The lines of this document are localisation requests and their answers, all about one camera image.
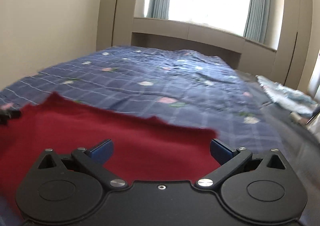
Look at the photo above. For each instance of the dark grey bed sheet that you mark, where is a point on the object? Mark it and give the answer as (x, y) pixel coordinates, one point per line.
(300, 145)

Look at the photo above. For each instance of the blue plaid floral quilt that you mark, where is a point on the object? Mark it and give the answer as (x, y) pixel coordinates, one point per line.
(181, 87)

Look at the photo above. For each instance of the right teal curtain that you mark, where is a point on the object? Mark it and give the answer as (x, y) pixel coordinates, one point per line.
(257, 20)

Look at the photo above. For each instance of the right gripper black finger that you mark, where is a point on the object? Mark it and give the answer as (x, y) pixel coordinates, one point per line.
(9, 114)

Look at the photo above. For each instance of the beige built-in wardrobe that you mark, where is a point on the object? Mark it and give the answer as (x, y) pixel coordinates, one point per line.
(216, 27)

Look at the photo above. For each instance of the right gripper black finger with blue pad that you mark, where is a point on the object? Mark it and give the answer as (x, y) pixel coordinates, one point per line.
(91, 162)
(232, 161)

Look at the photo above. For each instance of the small white box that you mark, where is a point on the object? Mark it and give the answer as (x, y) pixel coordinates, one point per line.
(297, 118)

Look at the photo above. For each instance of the light blue folded cloth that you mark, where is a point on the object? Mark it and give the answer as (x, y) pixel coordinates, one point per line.
(289, 99)

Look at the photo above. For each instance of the dark red knit garment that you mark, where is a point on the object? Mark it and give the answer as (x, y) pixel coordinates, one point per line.
(144, 148)

